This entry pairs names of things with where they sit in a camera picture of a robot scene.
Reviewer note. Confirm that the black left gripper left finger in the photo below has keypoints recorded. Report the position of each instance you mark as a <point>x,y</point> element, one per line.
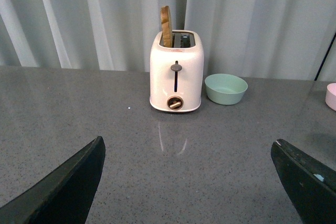
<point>63,196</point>

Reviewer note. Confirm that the toast slice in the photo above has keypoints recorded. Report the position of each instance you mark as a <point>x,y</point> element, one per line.
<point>166,26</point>

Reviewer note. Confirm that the green bowl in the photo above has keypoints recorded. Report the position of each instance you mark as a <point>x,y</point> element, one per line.
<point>225,89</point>

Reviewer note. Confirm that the pink bowl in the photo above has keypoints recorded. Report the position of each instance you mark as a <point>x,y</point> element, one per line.
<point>330,97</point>

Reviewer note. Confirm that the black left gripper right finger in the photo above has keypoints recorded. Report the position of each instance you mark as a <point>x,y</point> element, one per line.
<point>309,184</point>

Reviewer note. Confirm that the grey curtain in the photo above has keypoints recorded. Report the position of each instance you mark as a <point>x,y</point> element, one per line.
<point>286,39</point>

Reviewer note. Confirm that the cream white toaster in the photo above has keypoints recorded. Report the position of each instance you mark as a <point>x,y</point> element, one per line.
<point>176,74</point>

